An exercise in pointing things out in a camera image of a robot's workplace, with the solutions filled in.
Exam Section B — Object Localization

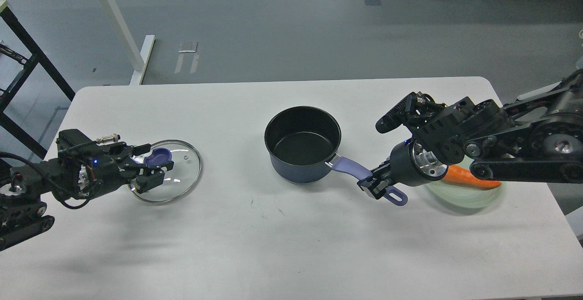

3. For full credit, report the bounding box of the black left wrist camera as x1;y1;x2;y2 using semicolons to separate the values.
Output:
56;129;152;166

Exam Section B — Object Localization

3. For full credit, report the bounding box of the orange toy carrot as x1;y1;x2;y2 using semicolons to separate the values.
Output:
442;165;502;190

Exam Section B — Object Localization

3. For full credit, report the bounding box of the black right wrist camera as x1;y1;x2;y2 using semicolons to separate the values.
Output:
375;92;446;133

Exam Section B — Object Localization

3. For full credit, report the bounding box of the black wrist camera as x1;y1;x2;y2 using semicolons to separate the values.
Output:
56;129;152;166
375;92;446;133

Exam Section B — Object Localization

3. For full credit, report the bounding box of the white table leg frame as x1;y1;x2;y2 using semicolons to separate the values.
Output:
0;0;156;86

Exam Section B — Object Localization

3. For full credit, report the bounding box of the glass lid with purple knob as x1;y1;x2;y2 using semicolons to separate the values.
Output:
128;139;203;204

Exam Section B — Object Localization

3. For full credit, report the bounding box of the black metal rack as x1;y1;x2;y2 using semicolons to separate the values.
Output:
0;0;76;158

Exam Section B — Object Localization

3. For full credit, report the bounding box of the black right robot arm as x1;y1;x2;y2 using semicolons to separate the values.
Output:
358;70;583;205

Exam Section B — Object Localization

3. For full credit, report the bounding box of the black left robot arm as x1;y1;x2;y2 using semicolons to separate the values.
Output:
1;151;174;250

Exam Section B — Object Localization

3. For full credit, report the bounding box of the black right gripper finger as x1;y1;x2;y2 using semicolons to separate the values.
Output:
367;180;399;200
356;165;391;193

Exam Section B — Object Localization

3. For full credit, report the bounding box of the blue saucepan with purple handle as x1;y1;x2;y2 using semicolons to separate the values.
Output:
264;106;408;206

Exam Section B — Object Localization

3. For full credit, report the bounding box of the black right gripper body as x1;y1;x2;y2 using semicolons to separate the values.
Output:
378;140;449;187

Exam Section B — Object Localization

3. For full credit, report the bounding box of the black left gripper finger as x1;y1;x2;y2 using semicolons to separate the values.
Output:
123;160;174;173
134;171;166;194

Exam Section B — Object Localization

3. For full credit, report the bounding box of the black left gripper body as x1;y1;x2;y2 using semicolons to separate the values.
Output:
68;154;135;199

